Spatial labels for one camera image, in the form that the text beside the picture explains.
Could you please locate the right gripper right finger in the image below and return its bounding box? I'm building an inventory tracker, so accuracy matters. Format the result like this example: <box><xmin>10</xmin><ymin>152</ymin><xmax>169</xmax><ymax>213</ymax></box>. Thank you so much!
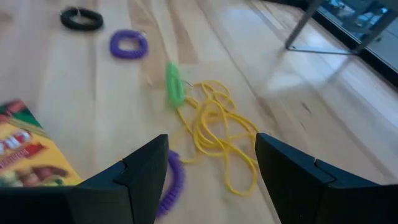
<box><xmin>254</xmin><ymin>133</ymin><xmax>398</xmax><ymax>224</ymax></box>

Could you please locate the yellow green crayon box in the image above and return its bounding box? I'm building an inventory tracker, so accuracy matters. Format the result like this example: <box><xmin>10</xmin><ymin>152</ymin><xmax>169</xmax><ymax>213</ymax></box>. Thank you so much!
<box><xmin>0</xmin><ymin>98</ymin><xmax>84</xmax><ymax>189</ymax></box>

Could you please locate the green coil wristband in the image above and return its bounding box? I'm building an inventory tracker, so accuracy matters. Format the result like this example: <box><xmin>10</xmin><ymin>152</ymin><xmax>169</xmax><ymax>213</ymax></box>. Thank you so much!
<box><xmin>165</xmin><ymin>60</ymin><xmax>187</xmax><ymax>109</ymax></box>

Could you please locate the yellow rubber bands bunch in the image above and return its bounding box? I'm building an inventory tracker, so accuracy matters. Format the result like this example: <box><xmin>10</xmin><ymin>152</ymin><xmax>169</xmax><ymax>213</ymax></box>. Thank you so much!
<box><xmin>175</xmin><ymin>80</ymin><xmax>261</xmax><ymax>198</ymax></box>

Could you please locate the black aluminium table frame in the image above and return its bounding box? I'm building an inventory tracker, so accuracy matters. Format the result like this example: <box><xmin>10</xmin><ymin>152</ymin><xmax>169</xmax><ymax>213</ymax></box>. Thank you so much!
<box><xmin>261</xmin><ymin>0</ymin><xmax>398</xmax><ymax>88</ymax></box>

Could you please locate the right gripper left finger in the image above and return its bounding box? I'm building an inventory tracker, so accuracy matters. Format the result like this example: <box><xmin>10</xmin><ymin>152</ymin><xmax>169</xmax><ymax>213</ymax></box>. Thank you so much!
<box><xmin>0</xmin><ymin>133</ymin><xmax>170</xmax><ymax>224</ymax></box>

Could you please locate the purple coil wristband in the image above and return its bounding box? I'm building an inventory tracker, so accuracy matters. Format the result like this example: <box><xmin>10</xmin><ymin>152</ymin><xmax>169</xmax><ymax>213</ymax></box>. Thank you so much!
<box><xmin>109</xmin><ymin>29</ymin><xmax>150</xmax><ymax>60</ymax></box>
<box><xmin>155</xmin><ymin>149</ymin><xmax>187</xmax><ymax>219</ymax></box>

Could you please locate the black coil wristband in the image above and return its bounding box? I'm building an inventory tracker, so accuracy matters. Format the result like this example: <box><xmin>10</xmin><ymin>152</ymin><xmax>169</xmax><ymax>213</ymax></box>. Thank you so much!
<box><xmin>59</xmin><ymin>6</ymin><xmax>104</xmax><ymax>32</ymax></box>

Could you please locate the grey perforated metal shelf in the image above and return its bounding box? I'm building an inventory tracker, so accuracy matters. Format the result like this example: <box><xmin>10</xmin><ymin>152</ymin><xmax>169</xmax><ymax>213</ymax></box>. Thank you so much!
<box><xmin>284</xmin><ymin>0</ymin><xmax>398</xmax><ymax>57</ymax></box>

